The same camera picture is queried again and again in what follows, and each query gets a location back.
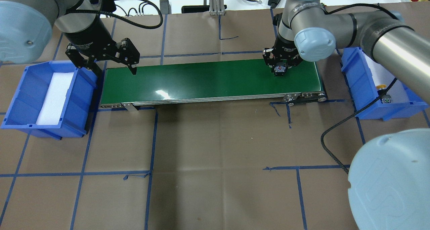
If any black power adapter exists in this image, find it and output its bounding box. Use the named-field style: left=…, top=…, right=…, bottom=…
left=159, top=0, right=171, bottom=14

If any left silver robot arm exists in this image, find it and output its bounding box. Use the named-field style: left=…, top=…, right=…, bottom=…
left=0, top=0, right=140, bottom=76

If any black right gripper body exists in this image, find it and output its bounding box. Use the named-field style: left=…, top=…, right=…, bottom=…
left=262, top=35, right=303, bottom=72

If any blue source bin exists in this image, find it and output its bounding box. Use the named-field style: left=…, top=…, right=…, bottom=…
left=1, top=61, right=98, bottom=140

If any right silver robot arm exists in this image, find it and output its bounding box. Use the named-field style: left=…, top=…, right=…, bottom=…
left=262, top=0, right=429, bottom=230

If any aluminium frame post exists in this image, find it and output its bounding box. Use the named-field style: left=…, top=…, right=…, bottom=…
left=209, top=0, right=225, bottom=16

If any black braided left cable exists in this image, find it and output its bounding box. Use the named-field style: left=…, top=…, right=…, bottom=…
left=66, top=0, right=164, bottom=31

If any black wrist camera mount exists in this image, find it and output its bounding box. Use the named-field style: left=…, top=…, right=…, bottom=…
left=89, top=0, right=117, bottom=13

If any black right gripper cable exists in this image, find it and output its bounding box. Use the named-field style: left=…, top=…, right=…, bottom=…
left=320, top=77, right=398, bottom=175

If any white foam in destination bin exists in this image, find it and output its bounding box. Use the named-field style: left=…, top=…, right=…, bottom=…
left=364, top=54, right=409, bottom=104

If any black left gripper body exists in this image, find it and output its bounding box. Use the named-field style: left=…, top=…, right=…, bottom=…
left=65, top=20, right=140, bottom=70

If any red push button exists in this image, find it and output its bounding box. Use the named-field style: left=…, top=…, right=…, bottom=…
left=272, top=64, right=287, bottom=77

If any blue destination bin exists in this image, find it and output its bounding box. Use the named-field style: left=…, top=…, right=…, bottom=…
left=341, top=47, right=429, bottom=121

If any green conveyor belt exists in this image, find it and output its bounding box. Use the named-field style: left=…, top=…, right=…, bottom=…
left=100, top=59, right=328, bottom=108

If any yellow push button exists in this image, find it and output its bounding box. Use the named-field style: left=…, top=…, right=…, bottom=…
left=375, top=84, right=393, bottom=104

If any white foam in source bin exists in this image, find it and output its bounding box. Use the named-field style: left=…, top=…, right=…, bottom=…
left=36, top=72, right=74, bottom=125

